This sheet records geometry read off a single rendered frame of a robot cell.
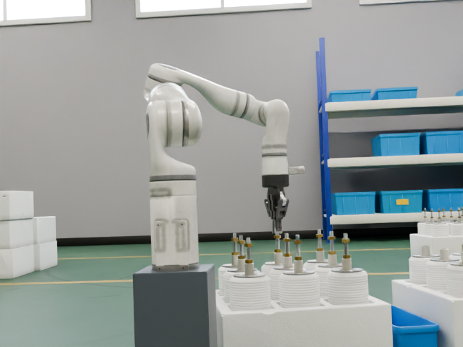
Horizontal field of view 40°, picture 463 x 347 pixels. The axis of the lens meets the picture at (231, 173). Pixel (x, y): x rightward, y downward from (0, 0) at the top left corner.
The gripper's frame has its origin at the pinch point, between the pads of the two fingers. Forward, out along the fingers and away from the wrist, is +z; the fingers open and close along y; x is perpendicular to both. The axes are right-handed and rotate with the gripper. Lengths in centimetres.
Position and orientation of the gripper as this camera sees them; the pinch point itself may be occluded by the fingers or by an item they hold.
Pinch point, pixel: (277, 226)
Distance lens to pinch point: 174.8
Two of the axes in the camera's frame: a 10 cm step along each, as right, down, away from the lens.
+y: 3.1, -0.5, -9.5
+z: 0.4, 10.0, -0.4
